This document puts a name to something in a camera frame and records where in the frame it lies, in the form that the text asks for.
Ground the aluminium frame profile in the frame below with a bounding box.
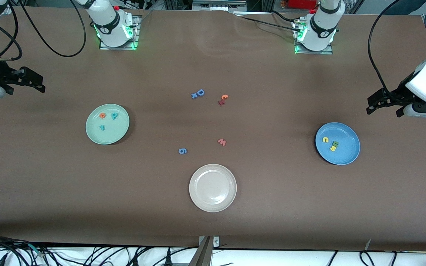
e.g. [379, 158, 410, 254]
[0, 5, 13, 37]

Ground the silver metal bracket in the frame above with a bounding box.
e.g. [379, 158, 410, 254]
[198, 236, 220, 249]

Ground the red box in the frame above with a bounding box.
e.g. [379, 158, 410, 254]
[286, 0, 319, 10]

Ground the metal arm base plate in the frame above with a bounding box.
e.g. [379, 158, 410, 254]
[294, 19, 334, 55]
[99, 15, 140, 50]

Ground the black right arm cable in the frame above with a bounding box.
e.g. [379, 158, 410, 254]
[0, 0, 87, 61]

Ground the looped black cable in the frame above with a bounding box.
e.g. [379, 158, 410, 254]
[359, 250, 375, 266]

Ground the grey metal frame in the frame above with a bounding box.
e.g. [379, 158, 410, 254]
[192, 0, 247, 11]

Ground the light green plate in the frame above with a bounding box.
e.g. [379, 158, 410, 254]
[86, 104, 130, 145]

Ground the beige plate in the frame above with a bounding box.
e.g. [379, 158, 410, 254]
[189, 164, 237, 213]

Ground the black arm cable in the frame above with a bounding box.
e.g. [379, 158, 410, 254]
[368, 0, 402, 93]
[0, 0, 87, 61]

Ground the blue plate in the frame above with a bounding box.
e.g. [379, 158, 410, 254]
[315, 122, 361, 166]

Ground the teal cable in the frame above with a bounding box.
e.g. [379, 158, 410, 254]
[26, 243, 45, 257]

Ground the brown table cover sheet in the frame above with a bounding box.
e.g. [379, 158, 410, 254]
[0, 6, 426, 252]

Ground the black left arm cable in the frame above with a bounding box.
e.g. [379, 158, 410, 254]
[368, 0, 402, 93]

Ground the grey aluminium beam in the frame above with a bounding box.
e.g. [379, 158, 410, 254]
[188, 236, 213, 266]

